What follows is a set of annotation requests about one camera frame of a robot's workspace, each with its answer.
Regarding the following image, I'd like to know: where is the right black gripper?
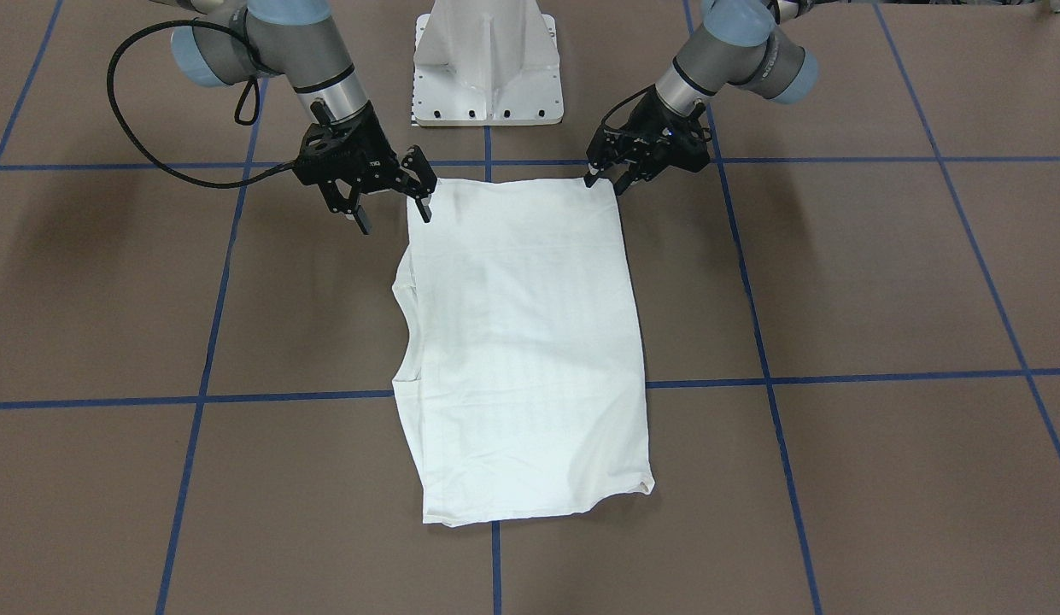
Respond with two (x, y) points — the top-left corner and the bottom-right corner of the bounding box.
(294, 101), (437, 235)

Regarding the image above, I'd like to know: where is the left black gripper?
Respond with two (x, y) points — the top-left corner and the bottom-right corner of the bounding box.
(583, 89), (711, 197)

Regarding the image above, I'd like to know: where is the white long sleeve printed shirt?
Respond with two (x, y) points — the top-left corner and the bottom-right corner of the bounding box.
(392, 178), (655, 528)

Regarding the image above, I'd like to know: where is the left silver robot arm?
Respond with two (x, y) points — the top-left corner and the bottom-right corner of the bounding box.
(583, 1), (819, 196)

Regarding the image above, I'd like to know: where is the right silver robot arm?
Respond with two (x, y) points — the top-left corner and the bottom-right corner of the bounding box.
(170, 1), (437, 233)

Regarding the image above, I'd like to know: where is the white camera mast pedestal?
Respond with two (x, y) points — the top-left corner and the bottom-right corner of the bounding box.
(410, 1), (565, 127)

